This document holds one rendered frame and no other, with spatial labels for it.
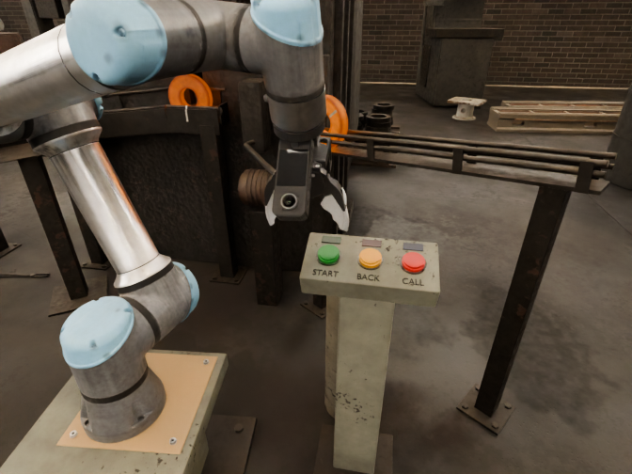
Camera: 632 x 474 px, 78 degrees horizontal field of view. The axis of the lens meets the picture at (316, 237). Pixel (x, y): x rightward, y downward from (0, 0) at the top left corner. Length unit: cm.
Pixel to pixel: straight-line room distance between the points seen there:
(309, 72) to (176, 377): 69
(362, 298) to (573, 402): 88
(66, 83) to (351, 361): 64
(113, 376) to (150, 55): 54
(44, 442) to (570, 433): 124
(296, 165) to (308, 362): 90
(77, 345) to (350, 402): 53
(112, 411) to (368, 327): 48
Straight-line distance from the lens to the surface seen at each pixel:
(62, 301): 185
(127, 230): 80
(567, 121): 467
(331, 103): 118
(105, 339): 74
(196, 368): 95
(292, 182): 52
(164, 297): 82
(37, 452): 94
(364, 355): 80
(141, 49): 41
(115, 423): 85
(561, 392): 146
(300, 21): 46
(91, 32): 43
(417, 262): 70
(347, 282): 68
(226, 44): 51
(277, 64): 48
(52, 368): 157
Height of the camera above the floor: 98
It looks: 29 degrees down
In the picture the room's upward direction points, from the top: straight up
